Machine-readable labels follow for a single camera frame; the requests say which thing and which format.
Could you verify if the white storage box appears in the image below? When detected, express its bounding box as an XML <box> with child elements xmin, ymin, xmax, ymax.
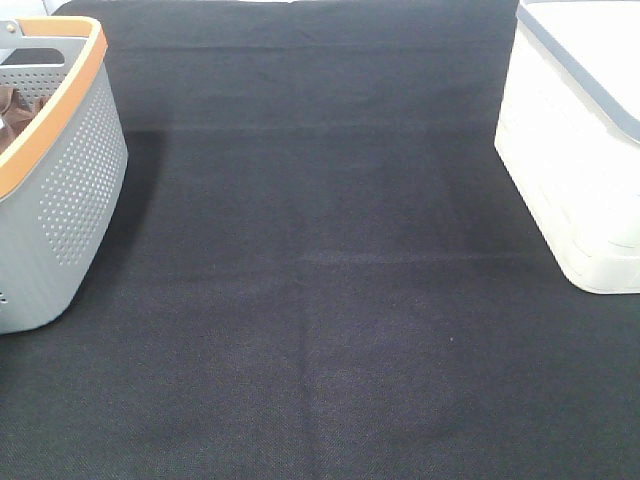
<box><xmin>494</xmin><ymin>1</ymin><xmax>639</xmax><ymax>294</ymax></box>

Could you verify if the grey perforated laundry basket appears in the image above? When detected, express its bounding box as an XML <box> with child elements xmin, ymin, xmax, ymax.
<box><xmin>1</xmin><ymin>16</ymin><xmax>128</xmax><ymax>334</ymax></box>

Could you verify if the black table cloth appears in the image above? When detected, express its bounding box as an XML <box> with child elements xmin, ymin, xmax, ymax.
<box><xmin>1</xmin><ymin>1</ymin><xmax>639</xmax><ymax>479</ymax></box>

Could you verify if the brown towel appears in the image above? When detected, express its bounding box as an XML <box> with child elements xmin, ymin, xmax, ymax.
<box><xmin>0</xmin><ymin>86</ymin><xmax>50</xmax><ymax>153</ymax></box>

